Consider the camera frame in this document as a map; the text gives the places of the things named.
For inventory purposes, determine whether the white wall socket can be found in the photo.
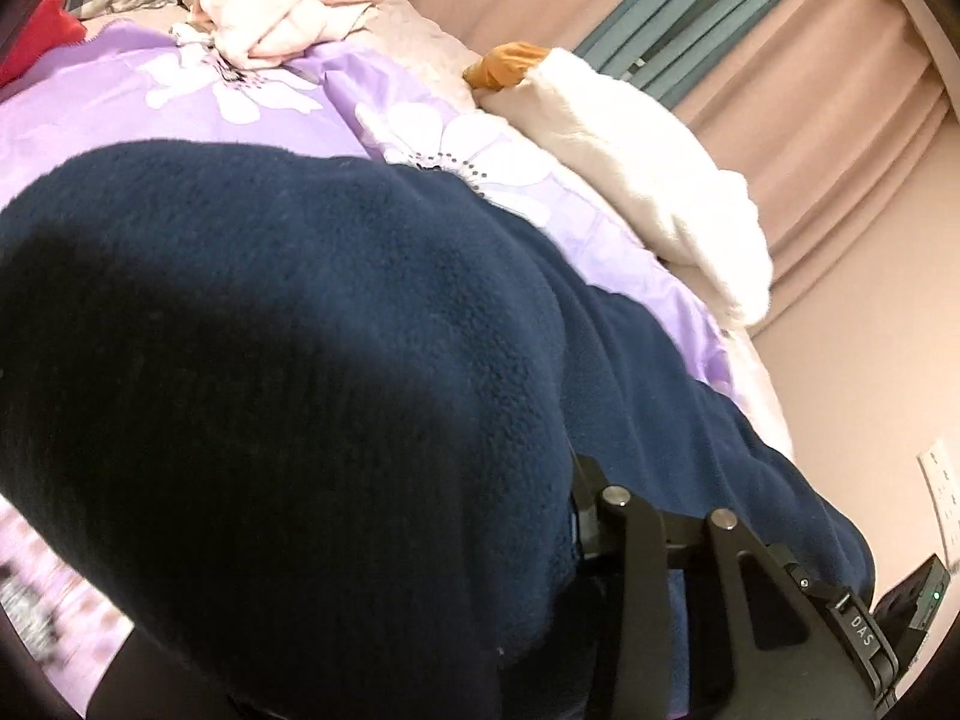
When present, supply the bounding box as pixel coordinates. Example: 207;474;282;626
918;439;960;574

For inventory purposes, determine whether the pink folded clothes pile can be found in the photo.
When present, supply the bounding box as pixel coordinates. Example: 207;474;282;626
185;0;384;70

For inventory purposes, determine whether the navy blue fleece garment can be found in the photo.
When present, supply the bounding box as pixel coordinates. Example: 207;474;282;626
0;136;879;720

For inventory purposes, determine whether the teal window curtain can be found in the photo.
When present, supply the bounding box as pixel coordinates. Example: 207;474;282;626
574;0;781;109

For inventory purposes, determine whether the red cloth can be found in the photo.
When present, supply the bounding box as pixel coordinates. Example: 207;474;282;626
0;0;86;86

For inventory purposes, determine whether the purple floral duvet cover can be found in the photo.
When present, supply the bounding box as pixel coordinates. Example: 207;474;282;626
0;18;752;714

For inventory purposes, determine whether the grey quilted bed sheet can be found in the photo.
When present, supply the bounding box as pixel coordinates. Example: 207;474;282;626
364;0;478;99

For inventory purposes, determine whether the white plush goose toy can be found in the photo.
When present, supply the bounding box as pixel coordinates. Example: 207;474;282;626
462;43;773;328

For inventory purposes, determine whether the pink beige curtain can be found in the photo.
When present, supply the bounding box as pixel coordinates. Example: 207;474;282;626
409;0;950;319

